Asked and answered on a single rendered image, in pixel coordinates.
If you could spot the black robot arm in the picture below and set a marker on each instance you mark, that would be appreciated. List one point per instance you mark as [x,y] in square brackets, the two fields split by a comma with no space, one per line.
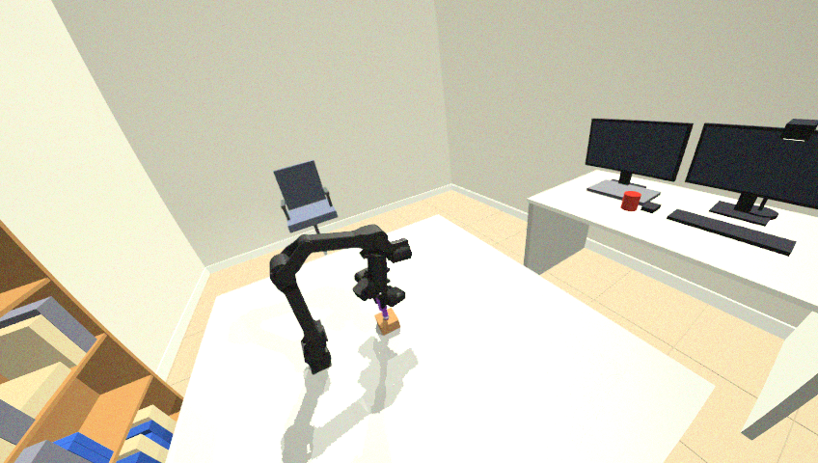
[377,249]

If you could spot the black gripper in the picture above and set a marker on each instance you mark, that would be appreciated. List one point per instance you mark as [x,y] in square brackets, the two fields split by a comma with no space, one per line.
[388,295]

